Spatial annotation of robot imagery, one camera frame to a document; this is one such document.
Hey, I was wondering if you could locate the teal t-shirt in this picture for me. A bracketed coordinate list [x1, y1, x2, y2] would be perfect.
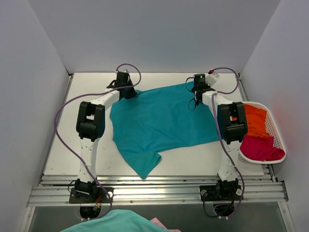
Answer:
[110, 84, 219, 179]

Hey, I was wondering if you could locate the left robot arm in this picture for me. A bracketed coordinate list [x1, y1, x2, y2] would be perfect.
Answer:
[74, 70, 137, 203]

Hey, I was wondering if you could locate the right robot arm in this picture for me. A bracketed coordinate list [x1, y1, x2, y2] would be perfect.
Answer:
[191, 73, 248, 200]

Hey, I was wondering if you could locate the orange t-shirt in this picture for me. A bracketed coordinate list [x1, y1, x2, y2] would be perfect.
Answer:
[231, 102, 270, 142]

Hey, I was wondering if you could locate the magenta t-shirt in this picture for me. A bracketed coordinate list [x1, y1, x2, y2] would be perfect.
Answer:
[240, 135, 285, 161]

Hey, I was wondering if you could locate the white plastic basket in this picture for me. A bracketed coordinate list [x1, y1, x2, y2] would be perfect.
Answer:
[239, 101, 286, 164]

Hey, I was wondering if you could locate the light green cloth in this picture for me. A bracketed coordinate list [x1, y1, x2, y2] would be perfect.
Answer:
[63, 209, 167, 232]

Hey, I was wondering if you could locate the pink cloth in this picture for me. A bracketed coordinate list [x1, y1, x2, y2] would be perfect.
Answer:
[150, 218, 168, 231]

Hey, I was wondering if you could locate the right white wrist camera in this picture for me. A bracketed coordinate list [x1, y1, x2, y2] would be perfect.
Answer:
[205, 69, 220, 87]

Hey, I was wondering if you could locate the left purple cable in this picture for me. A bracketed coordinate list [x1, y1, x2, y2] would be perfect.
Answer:
[54, 63, 142, 219]

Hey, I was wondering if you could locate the purple cable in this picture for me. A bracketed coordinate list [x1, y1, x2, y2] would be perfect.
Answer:
[54, 63, 142, 219]
[211, 67, 246, 218]

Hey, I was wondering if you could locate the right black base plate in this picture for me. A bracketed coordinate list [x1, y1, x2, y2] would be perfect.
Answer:
[199, 185, 243, 202]

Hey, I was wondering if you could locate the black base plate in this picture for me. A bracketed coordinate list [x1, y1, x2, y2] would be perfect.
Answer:
[69, 187, 111, 204]
[199, 185, 243, 202]

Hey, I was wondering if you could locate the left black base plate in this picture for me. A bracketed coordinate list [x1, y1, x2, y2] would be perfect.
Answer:
[69, 187, 111, 204]

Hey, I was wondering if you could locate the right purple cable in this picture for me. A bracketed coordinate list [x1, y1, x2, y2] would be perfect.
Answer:
[211, 67, 246, 218]

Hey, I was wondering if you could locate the aluminium rail frame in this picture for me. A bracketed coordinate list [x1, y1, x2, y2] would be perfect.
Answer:
[27, 174, 288, 207]

